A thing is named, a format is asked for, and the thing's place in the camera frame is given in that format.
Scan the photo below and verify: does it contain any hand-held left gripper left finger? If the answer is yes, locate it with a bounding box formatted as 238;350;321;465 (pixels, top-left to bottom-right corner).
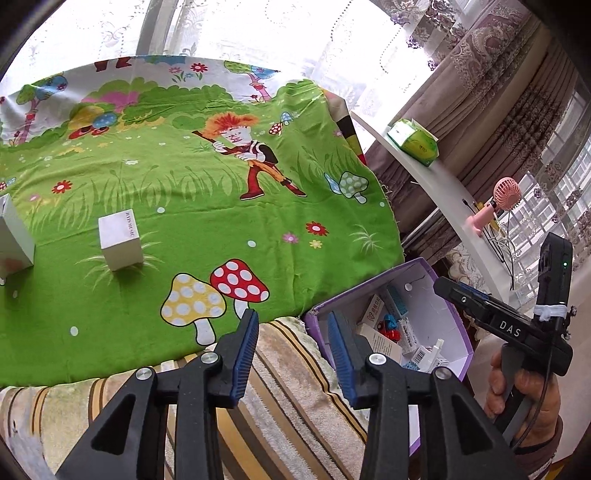
55;308;260;480

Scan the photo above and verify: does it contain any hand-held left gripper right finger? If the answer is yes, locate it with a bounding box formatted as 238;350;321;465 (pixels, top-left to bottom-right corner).
328;310;532;480

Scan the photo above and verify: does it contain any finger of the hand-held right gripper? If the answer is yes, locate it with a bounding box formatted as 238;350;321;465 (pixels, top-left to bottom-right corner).
433;276;497;330
455;284;494;304

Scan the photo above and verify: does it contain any purple cardboard box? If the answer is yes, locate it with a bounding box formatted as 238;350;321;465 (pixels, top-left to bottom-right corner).
302;257;475;457

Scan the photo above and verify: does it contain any white box black text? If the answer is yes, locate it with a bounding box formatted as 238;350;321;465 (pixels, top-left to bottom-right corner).
359;323;403;367

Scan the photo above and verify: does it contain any colourful plastic toy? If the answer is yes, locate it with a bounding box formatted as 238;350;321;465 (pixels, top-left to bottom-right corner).
376;315;402;341

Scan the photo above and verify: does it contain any white medicine box blue print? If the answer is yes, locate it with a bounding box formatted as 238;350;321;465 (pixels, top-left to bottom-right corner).
397;318;428;352

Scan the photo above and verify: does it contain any white blue slim box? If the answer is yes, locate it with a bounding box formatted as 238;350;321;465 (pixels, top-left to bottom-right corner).
384;285;411;319

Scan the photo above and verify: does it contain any white spray bottle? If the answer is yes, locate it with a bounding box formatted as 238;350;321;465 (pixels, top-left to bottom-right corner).
421;338;450;374

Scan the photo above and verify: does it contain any white box red emblem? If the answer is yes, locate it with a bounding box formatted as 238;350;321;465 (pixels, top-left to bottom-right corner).
364;295;387;326

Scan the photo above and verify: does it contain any white barcode box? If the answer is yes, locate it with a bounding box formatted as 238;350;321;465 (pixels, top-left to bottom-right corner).
401;344;435;370

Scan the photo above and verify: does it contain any person's right forearm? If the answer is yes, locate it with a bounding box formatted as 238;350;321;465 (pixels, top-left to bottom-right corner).
512;415;566;478

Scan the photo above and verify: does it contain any person's right hand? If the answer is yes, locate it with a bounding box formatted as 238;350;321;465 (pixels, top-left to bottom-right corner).
484;350;561;446

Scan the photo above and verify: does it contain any striped towel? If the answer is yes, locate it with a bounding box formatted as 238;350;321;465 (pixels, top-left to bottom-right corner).
0;316;370;480

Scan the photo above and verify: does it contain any white windowsill ledge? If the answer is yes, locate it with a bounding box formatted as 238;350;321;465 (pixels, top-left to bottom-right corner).
351;111;532;315

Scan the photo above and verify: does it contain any pink handheld fan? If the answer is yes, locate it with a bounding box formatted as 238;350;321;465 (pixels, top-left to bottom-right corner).
466;178;520;237

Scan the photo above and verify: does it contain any green tissue pack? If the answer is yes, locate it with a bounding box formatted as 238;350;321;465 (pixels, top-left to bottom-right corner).
386;118;439;167

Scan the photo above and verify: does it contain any white cube box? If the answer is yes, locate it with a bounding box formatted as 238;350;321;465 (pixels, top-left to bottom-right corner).
98;213;143;271

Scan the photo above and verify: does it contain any green cartoon printed blanket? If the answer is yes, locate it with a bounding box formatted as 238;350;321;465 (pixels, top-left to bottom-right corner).
0;54;403;388

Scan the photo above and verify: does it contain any brown patterned curtain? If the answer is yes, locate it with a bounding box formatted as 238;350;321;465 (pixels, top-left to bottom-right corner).
369;0;591;259

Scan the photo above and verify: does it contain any tall off-white cardboard box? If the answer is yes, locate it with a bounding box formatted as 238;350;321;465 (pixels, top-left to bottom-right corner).
0;193;36;280

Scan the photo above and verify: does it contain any white lace curtain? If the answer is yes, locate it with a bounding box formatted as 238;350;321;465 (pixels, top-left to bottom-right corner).
0;0;444;121

